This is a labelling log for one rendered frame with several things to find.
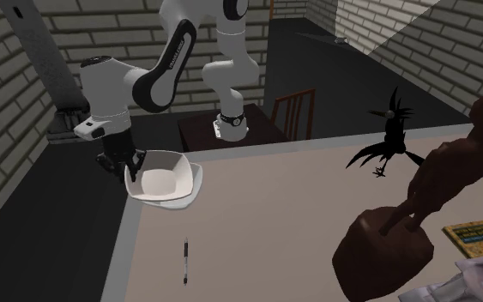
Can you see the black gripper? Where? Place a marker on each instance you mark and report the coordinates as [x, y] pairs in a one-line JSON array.
[[118, 145]]

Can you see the white square bowl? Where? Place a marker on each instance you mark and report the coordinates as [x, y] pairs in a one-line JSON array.
[[161, 177]]

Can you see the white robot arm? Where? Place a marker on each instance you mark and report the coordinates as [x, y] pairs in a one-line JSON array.
[[111, 85]]

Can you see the white square plate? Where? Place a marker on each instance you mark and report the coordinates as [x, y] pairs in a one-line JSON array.
[[195, 184]]

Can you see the dark robot stand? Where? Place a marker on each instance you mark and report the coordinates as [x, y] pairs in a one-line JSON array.
[[197, 134]]

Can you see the black and white pen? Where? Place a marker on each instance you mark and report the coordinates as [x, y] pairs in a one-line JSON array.
[[186, 261]]

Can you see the grey column with base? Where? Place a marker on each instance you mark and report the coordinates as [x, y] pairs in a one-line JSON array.
[[44, 54]]

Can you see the beige table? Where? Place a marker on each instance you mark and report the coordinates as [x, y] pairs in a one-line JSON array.
[[266, 234]]

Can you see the brown wooden chair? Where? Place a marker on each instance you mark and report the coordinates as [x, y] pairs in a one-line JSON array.
[[293, 113]]

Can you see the black bird figure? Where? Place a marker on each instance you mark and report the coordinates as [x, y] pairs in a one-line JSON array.
[[393, 134]]

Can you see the dark brown wooden sculpture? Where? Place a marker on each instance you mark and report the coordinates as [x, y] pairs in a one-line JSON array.
[[383, 255]]

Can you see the yellow book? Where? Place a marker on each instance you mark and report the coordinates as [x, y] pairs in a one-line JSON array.
[[473, 238]]

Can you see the pale crumpled cloth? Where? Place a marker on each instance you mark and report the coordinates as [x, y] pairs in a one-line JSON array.
[[475, 280]]

